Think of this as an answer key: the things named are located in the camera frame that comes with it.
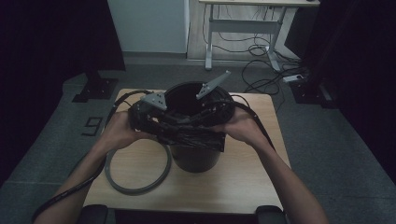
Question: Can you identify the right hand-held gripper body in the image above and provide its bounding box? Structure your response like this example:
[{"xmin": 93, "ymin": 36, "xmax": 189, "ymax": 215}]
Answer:
[{"xmin": 195, "ymin": 70, "xmax": 236, "ymax": 126}]

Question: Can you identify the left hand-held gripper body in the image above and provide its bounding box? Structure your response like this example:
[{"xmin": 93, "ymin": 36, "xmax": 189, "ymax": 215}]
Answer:
[{"xmin": 128, "ymin": 91, "xmax": 168, "ymax": 133}]

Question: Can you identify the black plastic trash bag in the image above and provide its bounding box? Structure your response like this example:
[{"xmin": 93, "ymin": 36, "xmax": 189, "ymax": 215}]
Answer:
[{"xmin": 156, "ymin": 123, "xmax": 227, "ymax": 154}]

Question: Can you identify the grey plastic trash bin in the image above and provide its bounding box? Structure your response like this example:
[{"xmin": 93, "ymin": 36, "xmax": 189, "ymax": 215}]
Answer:
[{"xmin": 163, "ymin": 80, "xmax": 236, "ymax": 174}]

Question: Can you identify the grey plastic bin ring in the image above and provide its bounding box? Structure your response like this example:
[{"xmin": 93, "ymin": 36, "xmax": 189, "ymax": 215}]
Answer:
[{"xmin": 104, "ymin": 137, "xmax": 173, "ymax": 197}]

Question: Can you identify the person's left hand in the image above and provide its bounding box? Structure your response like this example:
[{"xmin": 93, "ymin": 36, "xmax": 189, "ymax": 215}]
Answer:
[{"xmin": 104, "ymin": 110, "xmax": 157, "ymax": 150}]

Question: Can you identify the person's right hand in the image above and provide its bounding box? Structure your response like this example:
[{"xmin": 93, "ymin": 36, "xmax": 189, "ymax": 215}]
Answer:
[{"xmin": 210, "ymin": 107, "xmax": 266, "ymax": 147}]

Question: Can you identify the black stand base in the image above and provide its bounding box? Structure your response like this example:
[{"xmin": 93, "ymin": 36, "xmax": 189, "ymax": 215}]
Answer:
[
  {"xmin": 72, "ymin": 69, "xmax": 120, "ymax": 104},
  {"xmin": 289, "ymin": 78, "xmax": 339, "ymax": 108}
]

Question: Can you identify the white power strip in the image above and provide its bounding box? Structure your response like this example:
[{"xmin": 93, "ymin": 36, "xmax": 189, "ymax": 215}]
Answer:
[{"xmin": 282, "ymin": 74, "xmax": 304, "ymax": 84}]

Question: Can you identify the white metal-legged desk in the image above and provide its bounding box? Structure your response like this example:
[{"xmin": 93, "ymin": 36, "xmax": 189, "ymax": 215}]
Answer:
[{"xmin": 198, "ymin": 0, "xmax": 321, "ymax": 72}]

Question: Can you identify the white cabinet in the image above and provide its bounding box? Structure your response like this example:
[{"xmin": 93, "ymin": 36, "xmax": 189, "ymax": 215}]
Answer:
[{"xmin": 106, "ymin": 0, "xmax": 191, "ymax": 55}]

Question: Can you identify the dark curtain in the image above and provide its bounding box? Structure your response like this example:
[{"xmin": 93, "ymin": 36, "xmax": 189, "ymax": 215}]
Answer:
[
  {"xmin": 0, "ymin": 0, "xmax": 126, "ymax": 186},
  {"xmin": 285, "ymin": 0, "xmax": 396, "ymax": 175}
]

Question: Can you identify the right hand-held gripper cable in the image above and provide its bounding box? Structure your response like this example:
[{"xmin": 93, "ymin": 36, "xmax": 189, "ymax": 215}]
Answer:
[{"xmin": 229, "ymin": 93, "xmax": 276, "ymax": 151}]

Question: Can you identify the hand-held gripper cable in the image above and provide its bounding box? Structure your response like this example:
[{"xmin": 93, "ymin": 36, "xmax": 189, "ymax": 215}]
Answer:
[
  {"xmin": 229, "ymin": 93, "xmax": 276, "ymax": 151},
  {"xmin": 31, "ymin": 89, "xmax": 154, "ymax": 224}
]

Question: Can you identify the left hand-held gripper cable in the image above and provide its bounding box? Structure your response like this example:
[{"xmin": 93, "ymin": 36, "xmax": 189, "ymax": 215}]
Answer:
[{"xmin": 31, "ymin": 89, "xmax": 154, "ymax": 224}]

